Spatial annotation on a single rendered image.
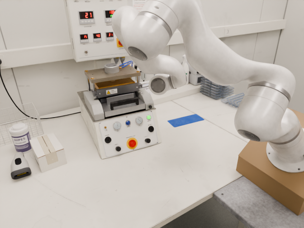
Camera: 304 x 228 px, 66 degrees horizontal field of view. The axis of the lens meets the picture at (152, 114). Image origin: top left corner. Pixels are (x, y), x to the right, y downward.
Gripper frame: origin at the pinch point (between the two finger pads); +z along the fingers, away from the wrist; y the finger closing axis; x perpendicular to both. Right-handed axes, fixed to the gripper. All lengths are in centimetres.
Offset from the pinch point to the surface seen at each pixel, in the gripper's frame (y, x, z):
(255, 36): -57, -56, 163
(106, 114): 18.4, 27.3, -19.4
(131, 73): 18.7, 6.4, -2.5
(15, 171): 40, 59, -47
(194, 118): -25.8, 21.3, 25.3
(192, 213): -59, 90, 28
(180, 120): -17.8, 25.4, 21.9
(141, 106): 5.4, 18.9, -8.3
